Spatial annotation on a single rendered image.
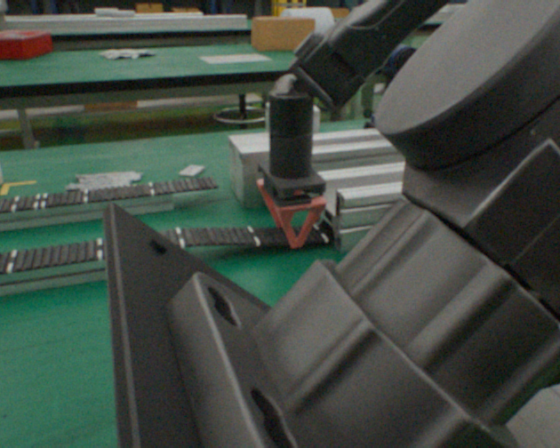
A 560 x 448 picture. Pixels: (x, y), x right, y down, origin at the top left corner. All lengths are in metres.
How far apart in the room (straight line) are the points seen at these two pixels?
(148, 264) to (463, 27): 0.14
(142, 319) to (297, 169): 0.51
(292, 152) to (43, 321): 0.35
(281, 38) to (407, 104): 2.63
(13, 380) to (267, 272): 0.30
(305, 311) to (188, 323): 0.04
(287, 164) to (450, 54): 0.47
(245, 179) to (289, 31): 2.04
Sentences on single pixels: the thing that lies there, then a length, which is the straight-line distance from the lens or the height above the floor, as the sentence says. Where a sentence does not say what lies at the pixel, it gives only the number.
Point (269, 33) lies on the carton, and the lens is 2.79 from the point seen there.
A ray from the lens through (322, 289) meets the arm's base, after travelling 0.15.
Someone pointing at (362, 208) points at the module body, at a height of 0.84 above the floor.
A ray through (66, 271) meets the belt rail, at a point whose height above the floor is 0.80.
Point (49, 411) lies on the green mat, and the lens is 0.51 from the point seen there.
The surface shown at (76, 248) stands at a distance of 0.69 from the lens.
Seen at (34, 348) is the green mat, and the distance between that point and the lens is 0.59.
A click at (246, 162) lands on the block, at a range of 0.81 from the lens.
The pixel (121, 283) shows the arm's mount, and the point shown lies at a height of 1.03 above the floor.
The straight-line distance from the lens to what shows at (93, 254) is 0.67.
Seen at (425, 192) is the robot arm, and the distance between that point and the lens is 0.17.
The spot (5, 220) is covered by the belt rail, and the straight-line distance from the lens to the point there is 0.86.
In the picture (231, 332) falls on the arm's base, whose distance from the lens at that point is 0.16.
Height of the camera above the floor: 1.12
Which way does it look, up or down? 26 degrees down
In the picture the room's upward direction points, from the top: straight up
